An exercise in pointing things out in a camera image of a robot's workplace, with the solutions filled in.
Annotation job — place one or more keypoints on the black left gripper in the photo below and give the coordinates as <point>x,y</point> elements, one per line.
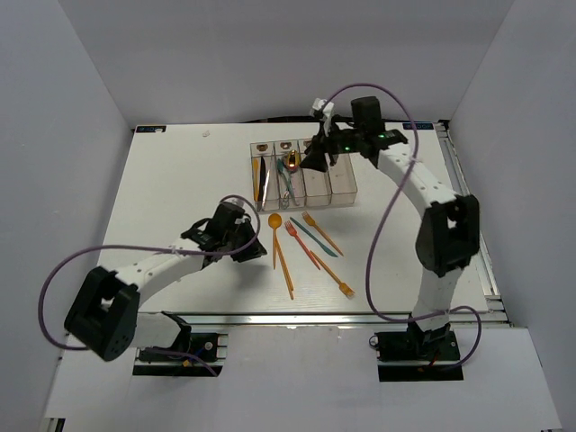
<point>256,249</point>

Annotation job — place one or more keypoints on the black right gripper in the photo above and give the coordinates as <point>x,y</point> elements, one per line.
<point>314,156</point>

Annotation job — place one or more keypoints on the iridescent rainbow metal spoon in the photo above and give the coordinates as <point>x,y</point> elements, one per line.
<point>291,163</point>

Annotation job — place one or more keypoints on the orange plastic knife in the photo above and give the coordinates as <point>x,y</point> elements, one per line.
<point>255,175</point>

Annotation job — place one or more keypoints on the black plastic knife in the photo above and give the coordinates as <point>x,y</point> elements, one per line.
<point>261,184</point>

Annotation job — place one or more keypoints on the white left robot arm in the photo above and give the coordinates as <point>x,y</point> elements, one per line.
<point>106,316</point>

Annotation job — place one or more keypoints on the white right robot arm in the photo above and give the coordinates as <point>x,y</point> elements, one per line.
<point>449,232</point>

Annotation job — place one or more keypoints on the teal plastic spoon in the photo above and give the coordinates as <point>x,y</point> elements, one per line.
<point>288,196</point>

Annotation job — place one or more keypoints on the orange plastic spoon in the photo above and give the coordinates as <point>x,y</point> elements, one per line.
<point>274,222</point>

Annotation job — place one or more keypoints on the orange plastic chopstick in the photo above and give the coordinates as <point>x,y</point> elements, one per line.
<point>284,266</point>

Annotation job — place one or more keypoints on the clear four-compartment utensil organizer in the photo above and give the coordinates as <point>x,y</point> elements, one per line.
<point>336,187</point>

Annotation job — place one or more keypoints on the red-orange plastic fork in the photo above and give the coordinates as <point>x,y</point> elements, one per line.
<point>293,232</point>

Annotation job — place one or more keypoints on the yellow-orange fork near organizer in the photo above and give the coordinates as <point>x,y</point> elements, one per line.
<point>310,221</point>

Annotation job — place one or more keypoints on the teal plastic knife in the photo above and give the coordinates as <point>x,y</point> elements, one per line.
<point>325,248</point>

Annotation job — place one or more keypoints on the yellow-orange fork near edge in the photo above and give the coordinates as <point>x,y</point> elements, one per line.
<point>343,287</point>

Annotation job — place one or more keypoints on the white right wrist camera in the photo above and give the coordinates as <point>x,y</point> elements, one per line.
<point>322,110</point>

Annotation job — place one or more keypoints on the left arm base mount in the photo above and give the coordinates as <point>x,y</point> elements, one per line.
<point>169,346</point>

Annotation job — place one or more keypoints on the aluminium side rail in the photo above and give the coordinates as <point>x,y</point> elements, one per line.
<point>465,214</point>

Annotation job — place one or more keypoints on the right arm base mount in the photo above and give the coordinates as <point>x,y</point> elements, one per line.
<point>412,355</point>

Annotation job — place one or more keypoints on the aluminium table edge rail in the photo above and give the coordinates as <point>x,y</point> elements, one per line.
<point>288,319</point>

